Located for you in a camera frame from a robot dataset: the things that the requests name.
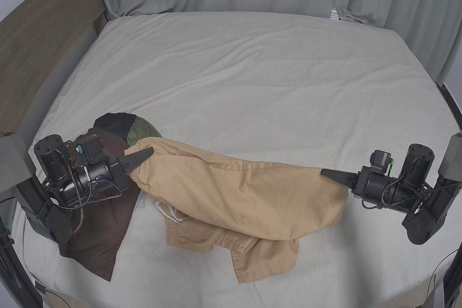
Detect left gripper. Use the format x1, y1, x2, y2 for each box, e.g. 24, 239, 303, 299
77, 148, 155, 198

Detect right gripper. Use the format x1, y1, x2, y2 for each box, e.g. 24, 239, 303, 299
320, 167, 396, 210

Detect tan shorts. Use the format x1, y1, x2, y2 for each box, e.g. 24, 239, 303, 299
126, 136, 349, 285

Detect bed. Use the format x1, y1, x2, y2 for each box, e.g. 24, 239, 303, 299
0, 0, 462, 305

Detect green garment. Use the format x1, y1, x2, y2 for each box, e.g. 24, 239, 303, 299
126, 117, 163, 148

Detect black garment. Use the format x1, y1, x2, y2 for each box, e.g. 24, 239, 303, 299
94, 113, 137, 141

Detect brown garment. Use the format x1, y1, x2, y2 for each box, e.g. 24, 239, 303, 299
58, 130, 145, 282

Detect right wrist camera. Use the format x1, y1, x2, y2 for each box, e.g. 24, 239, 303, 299
370, 150, 395, 177

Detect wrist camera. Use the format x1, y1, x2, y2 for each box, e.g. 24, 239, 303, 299
78, 135, 106, 164
370, 150, 395, 177

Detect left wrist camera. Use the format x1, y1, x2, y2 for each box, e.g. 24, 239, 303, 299
78, 135, 106, 164

